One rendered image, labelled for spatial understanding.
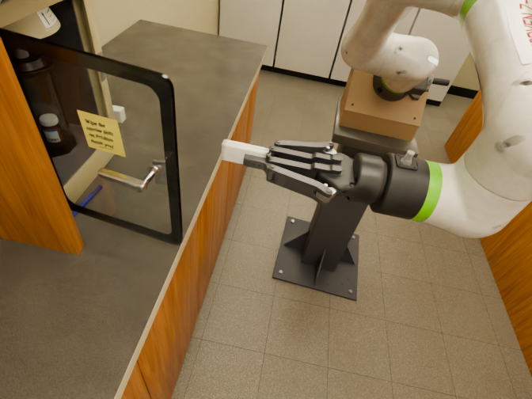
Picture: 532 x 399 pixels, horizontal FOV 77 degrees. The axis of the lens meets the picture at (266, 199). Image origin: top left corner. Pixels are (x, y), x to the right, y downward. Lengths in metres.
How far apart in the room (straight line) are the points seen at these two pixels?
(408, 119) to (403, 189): 0.90
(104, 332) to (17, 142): 0.38
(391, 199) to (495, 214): 0.13
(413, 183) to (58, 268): 0.73
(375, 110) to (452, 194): 0.87
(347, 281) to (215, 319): 0.76
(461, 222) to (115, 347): 0.63
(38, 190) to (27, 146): 0.11
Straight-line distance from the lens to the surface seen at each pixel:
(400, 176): 0.50
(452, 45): 3.95
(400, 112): 1.38
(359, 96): 1.35
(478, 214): 0.53
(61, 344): 0.78
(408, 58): 1.16
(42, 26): 0.86
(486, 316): 2.36
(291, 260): 2.00
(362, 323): 1.94
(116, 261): 0.84
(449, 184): 0.52
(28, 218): 0.84
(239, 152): 0.51
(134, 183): 0.61
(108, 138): 0.66
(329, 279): 1.99
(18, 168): 0.73
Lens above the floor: 1.62
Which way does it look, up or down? 45 degrees down
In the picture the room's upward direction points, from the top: 11 degrees clockwise
